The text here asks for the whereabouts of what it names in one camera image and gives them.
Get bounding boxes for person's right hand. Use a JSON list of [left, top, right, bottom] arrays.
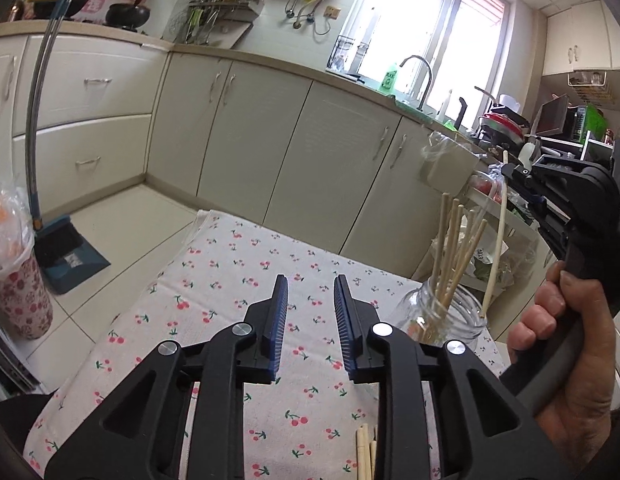
[[506, 260, 620, 462]]

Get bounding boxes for cream sink base cabinet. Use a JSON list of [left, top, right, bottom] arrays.
[[145, 52, 478, 281]]

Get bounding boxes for silver microwave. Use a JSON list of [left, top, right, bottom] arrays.
[[537, 95, 583, 138]]

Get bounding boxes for white wire basket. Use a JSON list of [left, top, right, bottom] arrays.
[[567, 71, 618, 103]]

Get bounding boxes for white chopstick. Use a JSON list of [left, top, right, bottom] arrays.
[[481, 149, 511, 316]]

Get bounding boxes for green dish soap bottle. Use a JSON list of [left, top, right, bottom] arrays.
[[379, 62, 398, 95]]

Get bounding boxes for wall rack with condiment bottles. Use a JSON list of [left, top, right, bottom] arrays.
[[177, 0, 267, 48]]

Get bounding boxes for blue dustpan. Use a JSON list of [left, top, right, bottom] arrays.
[[35, 215, 111, 295]]

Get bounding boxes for plastic bags on cart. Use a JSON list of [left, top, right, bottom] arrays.
[[460, 240, 536, 306]]

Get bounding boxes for grey sliding door frame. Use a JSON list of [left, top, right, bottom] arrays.
[[0, 320, 41, 393]]

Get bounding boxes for bundle of wooden chopsticks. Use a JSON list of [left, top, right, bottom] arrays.
[[356, 192, 490, 480]]

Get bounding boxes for beige kitchen countertop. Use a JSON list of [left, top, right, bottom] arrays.
[[0, 20, 481, 161]]

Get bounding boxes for cream upper cabinet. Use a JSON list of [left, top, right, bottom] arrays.
[[542, 0, 620, 78]]

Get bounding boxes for stack of cookware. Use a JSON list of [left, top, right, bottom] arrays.
[[475, 87, 533, 146]]

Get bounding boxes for clear glass jar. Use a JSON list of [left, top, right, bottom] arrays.
[[389, 276, 490, 358]]

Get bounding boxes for chrome kitchen faucet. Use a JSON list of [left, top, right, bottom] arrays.
[[399, 54, 435, 111]]

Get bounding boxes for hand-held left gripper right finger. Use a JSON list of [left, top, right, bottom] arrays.
[[334, 274, 571, 480]]

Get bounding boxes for grey hoses with valves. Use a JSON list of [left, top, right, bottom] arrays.
[[282, 0, 341, 36]]

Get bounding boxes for white rolling cart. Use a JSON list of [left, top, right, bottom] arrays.
[[465, 170, 556, 306]]

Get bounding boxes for hanging white plastic bag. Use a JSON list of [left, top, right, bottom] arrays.
[[422, 130, 478, 188]]

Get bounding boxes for black wire rack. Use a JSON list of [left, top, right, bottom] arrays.
[[329, 35, 368, 81]]

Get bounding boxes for green plastic bag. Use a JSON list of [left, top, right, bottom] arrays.
[[582, 105, 608, 143]]

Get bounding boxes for floral trash bin with bag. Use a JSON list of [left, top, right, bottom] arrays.
[[0, 180, 55, 341]]

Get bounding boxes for packaged food on cart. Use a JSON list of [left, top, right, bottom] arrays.
[[470, 170, 506, 198]]

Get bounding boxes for kitchen window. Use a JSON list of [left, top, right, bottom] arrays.
[[340, 0, 513, 121]]

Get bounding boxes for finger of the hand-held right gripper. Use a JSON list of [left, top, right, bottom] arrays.
[[510, 182, 548, 213], [500, 161, 541, 184]]

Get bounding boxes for cherry print tablecloth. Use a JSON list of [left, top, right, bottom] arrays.
[[22, 210, 511, 480]]

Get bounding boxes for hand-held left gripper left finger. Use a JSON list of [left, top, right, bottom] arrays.
[[44, 274, 290, 480]]

